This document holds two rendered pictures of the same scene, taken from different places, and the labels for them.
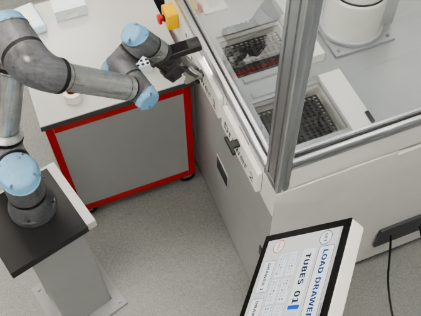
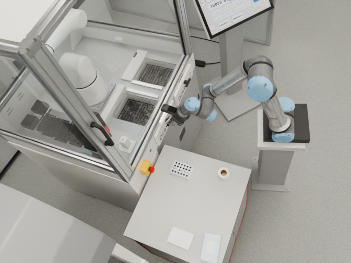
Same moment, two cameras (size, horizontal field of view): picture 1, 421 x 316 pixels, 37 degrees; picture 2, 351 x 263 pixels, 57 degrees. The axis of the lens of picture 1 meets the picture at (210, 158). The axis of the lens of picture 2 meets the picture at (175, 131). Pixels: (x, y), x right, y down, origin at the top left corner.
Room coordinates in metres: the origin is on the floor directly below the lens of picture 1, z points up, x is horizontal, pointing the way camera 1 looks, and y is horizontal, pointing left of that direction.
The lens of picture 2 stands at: (1.96, 1.02, 2.59)
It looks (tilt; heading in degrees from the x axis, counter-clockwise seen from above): 59 degrees down; 239
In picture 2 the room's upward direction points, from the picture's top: 19 degrees counter-clockwise
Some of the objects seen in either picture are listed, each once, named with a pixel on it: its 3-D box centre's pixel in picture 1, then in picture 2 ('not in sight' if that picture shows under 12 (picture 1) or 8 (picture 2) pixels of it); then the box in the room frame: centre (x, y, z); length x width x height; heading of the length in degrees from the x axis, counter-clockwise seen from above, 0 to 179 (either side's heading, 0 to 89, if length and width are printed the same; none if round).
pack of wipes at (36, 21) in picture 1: (28, 20); (210, 248); (1.81, 0.71, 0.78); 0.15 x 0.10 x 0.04; 31
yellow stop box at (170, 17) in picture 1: (169, 16); (146, 168); (1.72, 0.15, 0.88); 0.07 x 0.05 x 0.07; 21
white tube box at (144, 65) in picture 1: (133, 63); (182, 170); (1.58, 0.28, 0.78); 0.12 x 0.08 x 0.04; 109
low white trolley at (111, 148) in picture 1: (109, 105); (195, 218); (1.69, 0.44, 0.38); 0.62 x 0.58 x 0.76; 21
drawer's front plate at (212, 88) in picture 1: (205, 78); (165, 122); (1.42, 0.01, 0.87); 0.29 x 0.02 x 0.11; 21
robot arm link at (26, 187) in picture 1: (20, 178); (283, 110); (0.97, 0.56, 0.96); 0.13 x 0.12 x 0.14; 33
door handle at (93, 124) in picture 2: not in sight; (104, 135); (1.81, 0.18, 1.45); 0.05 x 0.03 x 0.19; 111
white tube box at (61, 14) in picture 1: (68, 6); (180, 238); (1.88, 0.56, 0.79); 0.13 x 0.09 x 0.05; 110
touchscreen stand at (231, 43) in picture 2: not in sight; (234, 57); (0.48, -0.17, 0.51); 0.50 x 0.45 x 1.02; 70
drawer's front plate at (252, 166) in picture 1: (240, 147); (183, 84); (1.12, -0.10, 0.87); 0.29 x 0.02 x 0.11; 21
